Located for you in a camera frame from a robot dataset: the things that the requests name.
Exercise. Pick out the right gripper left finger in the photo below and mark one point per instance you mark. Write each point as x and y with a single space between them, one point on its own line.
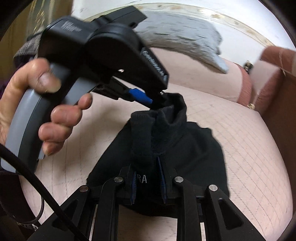
90 213

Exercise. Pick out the pink brown cushion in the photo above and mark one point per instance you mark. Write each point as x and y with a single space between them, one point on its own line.
266 79

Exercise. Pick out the pink bolster pillow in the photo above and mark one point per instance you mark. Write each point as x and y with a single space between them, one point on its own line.
235 85

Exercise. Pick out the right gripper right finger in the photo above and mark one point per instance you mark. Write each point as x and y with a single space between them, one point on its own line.
203 212

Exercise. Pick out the black pants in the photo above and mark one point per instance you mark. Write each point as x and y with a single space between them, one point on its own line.
156 143

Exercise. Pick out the grey striped knit garment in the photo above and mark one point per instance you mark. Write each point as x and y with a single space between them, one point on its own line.
28 51

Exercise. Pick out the pink quilted bed cover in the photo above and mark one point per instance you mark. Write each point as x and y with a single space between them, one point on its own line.
257 177

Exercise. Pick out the small dark ornament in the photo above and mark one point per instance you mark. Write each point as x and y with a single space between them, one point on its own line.
248 66

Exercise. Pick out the brown headboard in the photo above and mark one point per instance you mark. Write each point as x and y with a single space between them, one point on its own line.
280 116

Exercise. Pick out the left hand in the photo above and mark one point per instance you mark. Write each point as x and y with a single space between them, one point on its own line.
37 75

